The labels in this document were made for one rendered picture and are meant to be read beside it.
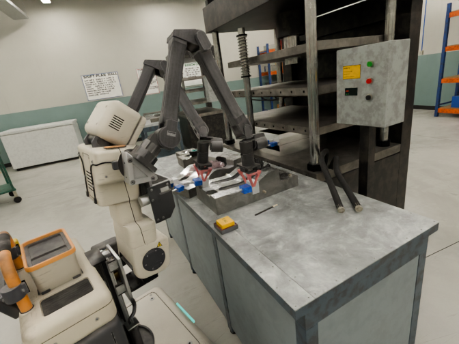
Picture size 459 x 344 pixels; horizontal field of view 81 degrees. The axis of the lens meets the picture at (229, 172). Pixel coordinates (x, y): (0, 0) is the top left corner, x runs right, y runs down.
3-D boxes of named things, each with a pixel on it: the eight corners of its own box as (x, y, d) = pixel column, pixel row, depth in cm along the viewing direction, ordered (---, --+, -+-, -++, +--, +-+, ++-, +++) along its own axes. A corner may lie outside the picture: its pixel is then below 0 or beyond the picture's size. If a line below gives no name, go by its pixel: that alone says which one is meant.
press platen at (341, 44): (317, 50, 155) (316, 40, 153) (228, 68, 248) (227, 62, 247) (393, 41, 183) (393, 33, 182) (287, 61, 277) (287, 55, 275)
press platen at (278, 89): (314, 95, 162) (314, 87, 160) (229, 96, 255) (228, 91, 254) (391, 80, 192) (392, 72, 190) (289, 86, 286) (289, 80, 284)
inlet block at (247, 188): (233, 201, 116) (232, 189, 114) (229, 197, 120) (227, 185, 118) (259, 192, 121) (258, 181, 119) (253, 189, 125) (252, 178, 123)
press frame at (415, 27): (393, 235, 224) (413, -17, 165) (290, 190, 335) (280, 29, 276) (402, 229, 229) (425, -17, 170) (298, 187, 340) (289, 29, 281)
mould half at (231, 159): (190, 198, 151) (186, 180, 148) (164, 190, 169) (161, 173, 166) (247, 170, 183) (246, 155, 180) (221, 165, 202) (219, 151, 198)
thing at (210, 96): (196, 155, 557) (176, 46, 489) (181, 142, 694) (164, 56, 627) (237, 145, 586) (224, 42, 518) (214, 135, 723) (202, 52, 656)
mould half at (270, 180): (217, 216, 128) (213, 190, 124) (197, 198, 150) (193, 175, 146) (298, 185, 149) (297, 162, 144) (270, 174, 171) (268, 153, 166)
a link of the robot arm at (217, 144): (198, 132, 140) (199, 125, 131) (220, 132, 142) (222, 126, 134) (199, 154, 137) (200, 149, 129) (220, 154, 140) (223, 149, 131)
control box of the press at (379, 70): (371, 297, 169) (385, 41, 120) (333, 271, 194) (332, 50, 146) (393, 282, 178) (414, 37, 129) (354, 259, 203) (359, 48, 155)
